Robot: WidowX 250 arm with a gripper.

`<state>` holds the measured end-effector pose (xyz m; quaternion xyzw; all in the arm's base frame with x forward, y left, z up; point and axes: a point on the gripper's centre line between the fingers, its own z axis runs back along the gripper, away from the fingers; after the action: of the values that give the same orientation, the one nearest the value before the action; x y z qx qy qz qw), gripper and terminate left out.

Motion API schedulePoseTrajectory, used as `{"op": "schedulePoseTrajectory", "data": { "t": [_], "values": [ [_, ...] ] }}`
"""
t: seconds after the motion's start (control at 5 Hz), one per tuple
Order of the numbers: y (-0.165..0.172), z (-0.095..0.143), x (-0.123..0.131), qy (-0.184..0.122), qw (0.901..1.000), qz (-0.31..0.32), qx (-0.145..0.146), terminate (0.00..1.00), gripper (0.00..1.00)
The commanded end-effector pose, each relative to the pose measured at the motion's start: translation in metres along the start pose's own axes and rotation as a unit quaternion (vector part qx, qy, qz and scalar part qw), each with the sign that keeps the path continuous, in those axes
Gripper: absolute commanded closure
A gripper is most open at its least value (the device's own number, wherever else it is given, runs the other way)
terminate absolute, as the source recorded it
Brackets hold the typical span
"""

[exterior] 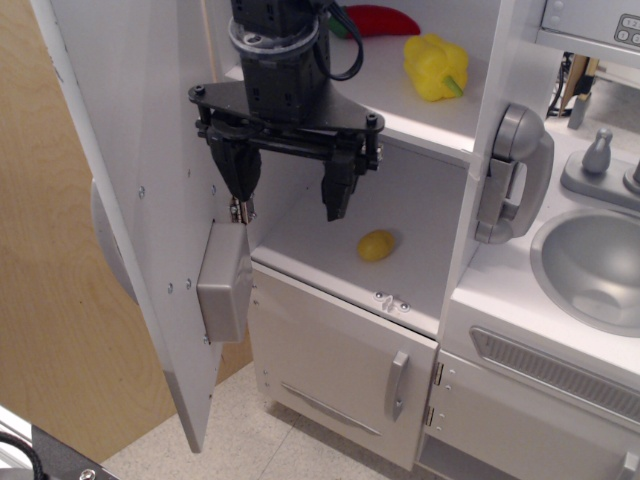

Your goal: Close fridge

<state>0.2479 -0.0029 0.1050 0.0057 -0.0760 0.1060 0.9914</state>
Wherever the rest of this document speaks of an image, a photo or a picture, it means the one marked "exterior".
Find white lower freezer door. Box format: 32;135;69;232
249;265;437;470

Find grey toy telephone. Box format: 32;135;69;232
475;104;554;244

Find yellow toy lemon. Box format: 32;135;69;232
357;230;395;262

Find toy microwave with keypad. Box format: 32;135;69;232
537;0;640;53

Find grey freezer door handle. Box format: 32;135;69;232
384;351;410;421

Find grey toy faucet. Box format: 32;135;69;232
561;128;639;211

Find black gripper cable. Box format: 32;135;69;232
308;0;365;81

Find grey toy sink basin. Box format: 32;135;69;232
530;209;639;338

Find red toy chili pepper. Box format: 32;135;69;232
343;4;421;37

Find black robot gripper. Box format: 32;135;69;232
188;48;384;222

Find white toy fridge door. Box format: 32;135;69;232
33;1;230;453

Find white oven door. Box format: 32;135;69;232
419;352;639;479

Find grey fridge door handle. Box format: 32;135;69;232
90;180;138;304

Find yellow toy bell pepper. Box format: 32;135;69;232
403;34;469;102

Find white toy fridge cabinet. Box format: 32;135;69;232
243;1;553;341

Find silver door hinge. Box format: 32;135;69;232
229;193;257;225

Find grey ice dispenser panel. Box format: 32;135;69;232
196;223;253;343

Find grey oven vent panel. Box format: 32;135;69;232
469;326;639;424

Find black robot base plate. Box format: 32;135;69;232
1;425;118;479

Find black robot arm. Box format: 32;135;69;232
188;1;384;221

